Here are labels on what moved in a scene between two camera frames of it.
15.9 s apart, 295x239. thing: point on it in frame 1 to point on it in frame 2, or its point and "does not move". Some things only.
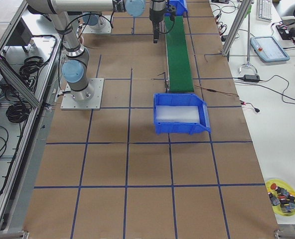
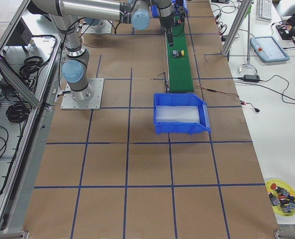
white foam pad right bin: (177, 113) does not move
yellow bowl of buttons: (284, 198) does not move
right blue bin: (181, 99) does not move
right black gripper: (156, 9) to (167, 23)
